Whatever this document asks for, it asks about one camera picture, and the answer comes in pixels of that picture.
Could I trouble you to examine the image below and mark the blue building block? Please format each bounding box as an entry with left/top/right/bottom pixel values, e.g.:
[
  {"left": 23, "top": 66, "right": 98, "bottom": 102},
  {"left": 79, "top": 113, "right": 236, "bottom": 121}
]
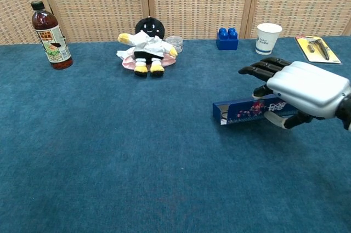
[{"left": 216, "top": 27, "right": 239, "bottom": 51}]

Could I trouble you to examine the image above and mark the white paper cup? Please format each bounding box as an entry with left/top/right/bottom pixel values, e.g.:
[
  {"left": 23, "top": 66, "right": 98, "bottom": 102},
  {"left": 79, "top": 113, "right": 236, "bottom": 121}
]
[{"left": 254, "top": 22, "right": 283, "bottom": 56}]

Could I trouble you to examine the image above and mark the black plush doll white coat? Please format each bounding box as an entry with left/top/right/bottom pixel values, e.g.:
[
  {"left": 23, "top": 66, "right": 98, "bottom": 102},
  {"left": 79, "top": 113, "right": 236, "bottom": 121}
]
[{"left": 117, "top": 16, "right": 178, "bottom": 78}]

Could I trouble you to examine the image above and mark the brown sauce bottle with label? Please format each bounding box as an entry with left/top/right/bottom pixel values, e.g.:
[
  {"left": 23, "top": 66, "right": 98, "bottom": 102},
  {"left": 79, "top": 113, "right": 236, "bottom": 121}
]
[{"left": 30, "top": 1, "right": 74, "bottom": 70}]

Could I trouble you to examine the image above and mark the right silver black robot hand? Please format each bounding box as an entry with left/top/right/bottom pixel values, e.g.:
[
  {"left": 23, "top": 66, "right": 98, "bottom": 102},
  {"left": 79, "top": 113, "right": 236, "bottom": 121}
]
[{"left": 238, "top": 56, "right": 351, "bottom": 130}]

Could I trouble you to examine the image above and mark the woven wooden folding screen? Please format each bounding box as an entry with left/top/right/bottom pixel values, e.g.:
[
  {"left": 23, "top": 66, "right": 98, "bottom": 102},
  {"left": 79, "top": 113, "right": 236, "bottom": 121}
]
[{"left": 0, "top": 0, "right": 351, "bottom": 46}]

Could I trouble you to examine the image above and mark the clear plastic jar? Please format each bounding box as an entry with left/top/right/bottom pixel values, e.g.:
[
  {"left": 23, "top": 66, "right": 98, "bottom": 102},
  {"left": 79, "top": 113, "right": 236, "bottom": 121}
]
[{"left": 165, "top": 35, "right": 184, "bottom": 53}]

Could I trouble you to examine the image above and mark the razor in yellow package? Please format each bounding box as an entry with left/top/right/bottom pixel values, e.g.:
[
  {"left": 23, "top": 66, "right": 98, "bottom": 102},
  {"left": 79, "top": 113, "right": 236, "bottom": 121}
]
[{"left": 295, "top": 35, "right": 342, "bottom": 65}]

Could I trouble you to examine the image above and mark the blue glasses box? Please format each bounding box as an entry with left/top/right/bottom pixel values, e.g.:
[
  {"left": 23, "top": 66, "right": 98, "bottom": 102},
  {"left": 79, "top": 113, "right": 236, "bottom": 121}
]
[{"left": 212, "top": 93, "right": 302, "bottom": 126}]

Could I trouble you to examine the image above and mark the blue felt table cloth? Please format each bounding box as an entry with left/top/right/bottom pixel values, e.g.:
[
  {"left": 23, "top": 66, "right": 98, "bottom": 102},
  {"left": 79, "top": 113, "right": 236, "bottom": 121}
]
[{"left": 0, "top": 35, "right": 351, "bottom": 233}]

